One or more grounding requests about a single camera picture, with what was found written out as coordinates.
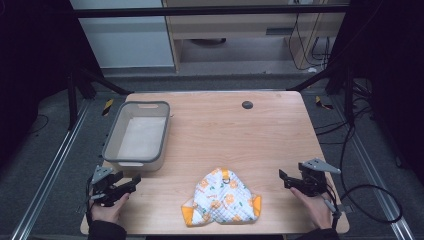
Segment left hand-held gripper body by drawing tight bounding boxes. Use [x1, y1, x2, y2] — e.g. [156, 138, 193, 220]
[88, 165, 130, 208]

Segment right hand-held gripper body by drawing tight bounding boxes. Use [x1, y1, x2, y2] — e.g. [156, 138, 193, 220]
[297, 157, 342, 198]

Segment person's left hand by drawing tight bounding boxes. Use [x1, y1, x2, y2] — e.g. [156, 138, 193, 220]
[90, 192, 131, 225]

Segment person's right hand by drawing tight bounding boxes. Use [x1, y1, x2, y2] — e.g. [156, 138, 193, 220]
[289, 186, 335, 231]

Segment white basin with grey rim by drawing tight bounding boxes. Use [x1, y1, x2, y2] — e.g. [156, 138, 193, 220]
[101, 100, 172, 173]

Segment white orange quilted cloth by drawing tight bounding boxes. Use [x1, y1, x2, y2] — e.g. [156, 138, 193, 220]
[180, 166, 263, 228]

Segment yellow black tape strip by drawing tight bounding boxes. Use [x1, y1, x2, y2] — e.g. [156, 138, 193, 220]
[101, 98, 115, 117]
[314, 95, 335, 111]

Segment black metal stand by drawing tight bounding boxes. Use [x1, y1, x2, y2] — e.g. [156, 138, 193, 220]
[287, 60, 356, 128]
[65, 65, 135, 132]

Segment white cabinet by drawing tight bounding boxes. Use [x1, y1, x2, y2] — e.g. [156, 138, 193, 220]
[69, 0, 176, 70]

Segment light wooden shelf unit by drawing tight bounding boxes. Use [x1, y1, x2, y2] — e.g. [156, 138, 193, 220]
[162, 0, 352, 73]

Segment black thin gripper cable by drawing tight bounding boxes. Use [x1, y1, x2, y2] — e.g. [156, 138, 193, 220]
[85, 175, 96, 225]

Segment aluminium floor rail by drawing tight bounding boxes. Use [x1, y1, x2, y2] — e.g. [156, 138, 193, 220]
[9, 99, 92, 240]
[331, 95, 415, 240]

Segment black looped gripper cable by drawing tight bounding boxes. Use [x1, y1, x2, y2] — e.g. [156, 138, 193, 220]
[320, 184, 404, 232]

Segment black floor cables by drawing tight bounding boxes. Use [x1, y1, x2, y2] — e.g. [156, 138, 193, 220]
[313, 79, 375, 146]

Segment black hanging cables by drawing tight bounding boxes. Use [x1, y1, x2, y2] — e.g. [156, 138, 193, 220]
[287, 12, 332, 72]

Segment black horizontal frame bar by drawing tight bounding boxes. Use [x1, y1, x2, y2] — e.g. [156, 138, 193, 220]
[71, 4, 352, 18]

